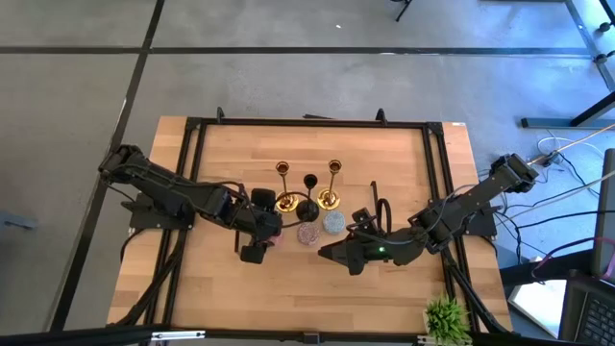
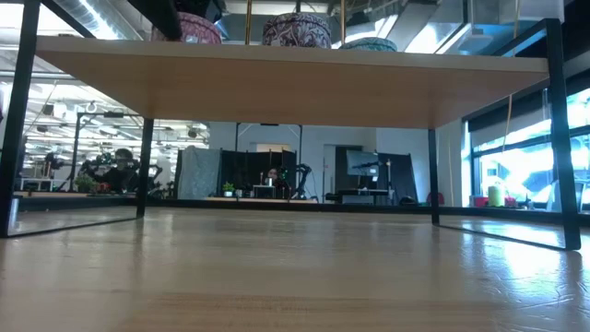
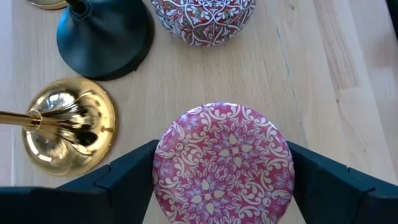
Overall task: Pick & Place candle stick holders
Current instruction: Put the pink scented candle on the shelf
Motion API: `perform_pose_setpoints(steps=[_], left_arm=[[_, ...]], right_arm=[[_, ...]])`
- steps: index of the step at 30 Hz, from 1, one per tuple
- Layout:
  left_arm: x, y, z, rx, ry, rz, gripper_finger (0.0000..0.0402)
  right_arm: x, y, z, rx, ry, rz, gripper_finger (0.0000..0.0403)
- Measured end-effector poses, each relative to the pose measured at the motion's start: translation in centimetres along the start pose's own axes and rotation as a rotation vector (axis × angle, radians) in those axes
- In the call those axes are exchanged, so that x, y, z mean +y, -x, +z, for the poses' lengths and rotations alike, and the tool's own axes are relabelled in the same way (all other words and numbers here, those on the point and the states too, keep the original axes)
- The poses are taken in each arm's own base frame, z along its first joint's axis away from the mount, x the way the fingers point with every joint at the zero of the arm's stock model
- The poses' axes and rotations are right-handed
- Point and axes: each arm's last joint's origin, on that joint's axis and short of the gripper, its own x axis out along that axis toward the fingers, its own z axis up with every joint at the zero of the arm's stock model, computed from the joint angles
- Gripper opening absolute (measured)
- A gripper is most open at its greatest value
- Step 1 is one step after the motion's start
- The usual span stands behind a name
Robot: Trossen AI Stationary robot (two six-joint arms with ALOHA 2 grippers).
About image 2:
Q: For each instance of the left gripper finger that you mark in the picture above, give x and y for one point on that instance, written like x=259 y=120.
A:
x=203 y=8
x=159 y=16

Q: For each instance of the pink patterned candle tin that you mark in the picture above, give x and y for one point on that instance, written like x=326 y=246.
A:
x=198 y=30

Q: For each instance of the purple patterned candle tin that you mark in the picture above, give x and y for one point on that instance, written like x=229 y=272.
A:
x=297 y=31

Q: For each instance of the wooden riser shelf black frame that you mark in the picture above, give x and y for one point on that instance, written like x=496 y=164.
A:
x=295 y=87

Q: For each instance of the teal patterned candle tin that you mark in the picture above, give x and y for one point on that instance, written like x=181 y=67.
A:
x=369 y=45

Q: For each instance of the black background robot arm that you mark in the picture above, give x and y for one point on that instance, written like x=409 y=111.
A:
x=304 y=177

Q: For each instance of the black curtain partition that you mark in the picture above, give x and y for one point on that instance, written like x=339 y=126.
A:
x=249 y=159

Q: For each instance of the person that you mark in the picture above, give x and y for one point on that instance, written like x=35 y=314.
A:
x=273 y=175
x=121 y=170

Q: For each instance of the grey fabric panel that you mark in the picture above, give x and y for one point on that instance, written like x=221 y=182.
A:
x=198 y=170

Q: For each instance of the small background potted plant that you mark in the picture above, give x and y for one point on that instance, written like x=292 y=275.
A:
x=228 y=188

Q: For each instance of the background green potted plant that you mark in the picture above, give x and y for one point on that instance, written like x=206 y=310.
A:
x=85 y=183

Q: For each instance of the black low desk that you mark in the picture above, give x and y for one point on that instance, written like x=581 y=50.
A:
x=355 y=193

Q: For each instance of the red background object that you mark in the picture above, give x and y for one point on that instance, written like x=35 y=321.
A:
x=435 y=198

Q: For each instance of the green cylinder container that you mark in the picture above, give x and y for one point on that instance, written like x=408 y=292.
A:
x=496 y=196

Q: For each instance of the black metal rig frame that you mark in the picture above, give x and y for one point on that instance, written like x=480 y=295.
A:
x=92 y=114

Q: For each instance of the wall monitor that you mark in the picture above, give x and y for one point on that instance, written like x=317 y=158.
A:
x=362 y=162

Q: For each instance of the silver metal post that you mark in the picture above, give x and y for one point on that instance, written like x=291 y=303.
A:
x=14 y=212

